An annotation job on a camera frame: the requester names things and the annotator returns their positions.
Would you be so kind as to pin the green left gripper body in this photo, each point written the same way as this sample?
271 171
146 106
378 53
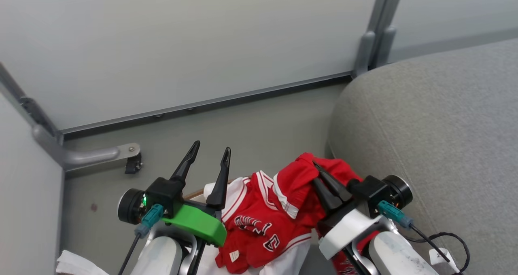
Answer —
200 225

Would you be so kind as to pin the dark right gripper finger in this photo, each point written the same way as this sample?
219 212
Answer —
332 182
326 197

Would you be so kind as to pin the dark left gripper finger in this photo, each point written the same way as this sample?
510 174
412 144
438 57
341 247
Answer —
187 161
221 182

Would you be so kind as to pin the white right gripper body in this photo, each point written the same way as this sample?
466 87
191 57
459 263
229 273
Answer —
348 230

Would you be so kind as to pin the white garment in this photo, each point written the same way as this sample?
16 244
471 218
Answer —
285 263

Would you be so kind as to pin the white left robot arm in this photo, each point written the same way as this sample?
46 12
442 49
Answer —
160 254

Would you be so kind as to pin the red shorts white trim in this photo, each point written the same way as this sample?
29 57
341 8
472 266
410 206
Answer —
297 186

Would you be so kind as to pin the red basketball jersey with print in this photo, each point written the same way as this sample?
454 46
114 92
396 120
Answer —
253 230

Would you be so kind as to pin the black caster wheel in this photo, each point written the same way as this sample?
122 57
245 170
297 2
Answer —
133 165

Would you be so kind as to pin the white paper tag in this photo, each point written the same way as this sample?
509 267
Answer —
439 259

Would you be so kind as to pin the grey curved partition foot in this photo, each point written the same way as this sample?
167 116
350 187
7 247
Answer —
89 157

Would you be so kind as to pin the grey fabric sofa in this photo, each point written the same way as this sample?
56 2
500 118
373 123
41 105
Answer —
437 137

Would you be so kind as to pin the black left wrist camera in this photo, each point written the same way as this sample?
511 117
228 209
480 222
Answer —
162 192

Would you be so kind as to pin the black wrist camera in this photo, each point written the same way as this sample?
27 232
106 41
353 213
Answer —
374 190
162 192

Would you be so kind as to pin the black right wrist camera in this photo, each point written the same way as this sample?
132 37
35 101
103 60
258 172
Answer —
374 190

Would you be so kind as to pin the grey partition post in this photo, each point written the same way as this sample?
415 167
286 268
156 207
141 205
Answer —
386 40
366 44

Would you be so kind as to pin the grey partition corner rail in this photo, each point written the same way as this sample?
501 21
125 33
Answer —
28 105

